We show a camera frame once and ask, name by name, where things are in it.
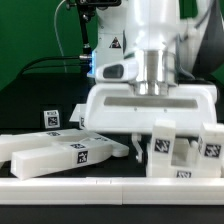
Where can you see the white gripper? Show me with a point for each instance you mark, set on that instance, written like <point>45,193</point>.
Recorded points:
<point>114,105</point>

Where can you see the small white tagged nut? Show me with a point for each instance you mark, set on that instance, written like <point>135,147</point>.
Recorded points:
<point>51,119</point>

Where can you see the white chair seat part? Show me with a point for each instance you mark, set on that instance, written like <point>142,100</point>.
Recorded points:
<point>183,162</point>

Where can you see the white marker sheet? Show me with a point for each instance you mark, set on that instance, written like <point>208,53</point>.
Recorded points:
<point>76,115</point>

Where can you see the white front fence bar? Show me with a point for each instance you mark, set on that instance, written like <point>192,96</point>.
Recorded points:
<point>112,191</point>

